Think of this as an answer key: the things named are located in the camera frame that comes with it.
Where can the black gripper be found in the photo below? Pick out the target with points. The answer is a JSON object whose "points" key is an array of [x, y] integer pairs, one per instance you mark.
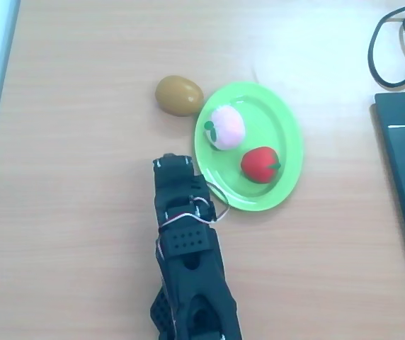
{"points": [[173, 167]]}

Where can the pink plush peach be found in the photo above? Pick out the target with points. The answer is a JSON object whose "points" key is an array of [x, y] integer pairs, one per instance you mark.
{"points": [[229, 129]]}

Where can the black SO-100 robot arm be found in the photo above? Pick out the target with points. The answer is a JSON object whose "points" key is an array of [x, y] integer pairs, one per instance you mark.
{"points": [[195, 283]]}

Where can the green oval plastic plate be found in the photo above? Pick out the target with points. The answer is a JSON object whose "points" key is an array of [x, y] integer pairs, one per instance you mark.
{"points": [[273, 117]]}

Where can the red toy tomato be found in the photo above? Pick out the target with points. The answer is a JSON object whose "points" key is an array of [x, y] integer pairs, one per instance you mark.
{"points": [[259, 164]]}

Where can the brown toy kiwi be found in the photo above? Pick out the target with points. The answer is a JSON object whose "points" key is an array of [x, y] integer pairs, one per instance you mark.
{"points": [[177, 95]]}

